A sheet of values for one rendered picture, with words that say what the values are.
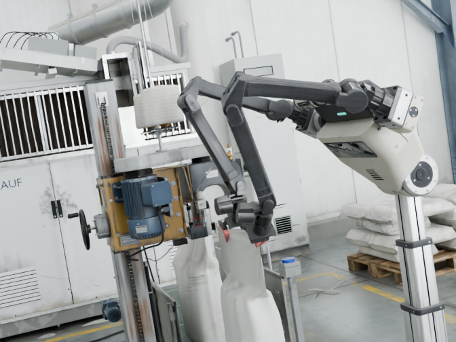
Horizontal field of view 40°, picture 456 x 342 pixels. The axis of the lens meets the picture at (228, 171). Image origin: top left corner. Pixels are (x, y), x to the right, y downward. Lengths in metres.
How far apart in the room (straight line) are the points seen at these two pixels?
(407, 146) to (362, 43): 5.69
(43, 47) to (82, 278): 1.93
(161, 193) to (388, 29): 5.98
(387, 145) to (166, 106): 0.90
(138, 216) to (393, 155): 1.02
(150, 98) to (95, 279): 3.17
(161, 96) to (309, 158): 5.03
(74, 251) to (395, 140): 3.72
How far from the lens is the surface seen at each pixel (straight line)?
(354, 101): 1.99
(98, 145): 2.75
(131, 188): 2.54
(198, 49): 6.01
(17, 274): 5.48
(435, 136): 8.39
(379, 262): 5.58
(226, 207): 2.43
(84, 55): 5.21
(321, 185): 7.53
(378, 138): 2.19
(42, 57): 5.11
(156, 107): 2.55
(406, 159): 2.30
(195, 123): 2.41
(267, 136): 6.59
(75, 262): 5.48
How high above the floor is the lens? 1.48
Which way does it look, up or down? 4 degrees down
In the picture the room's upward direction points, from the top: 9 degrees counter-clockwise
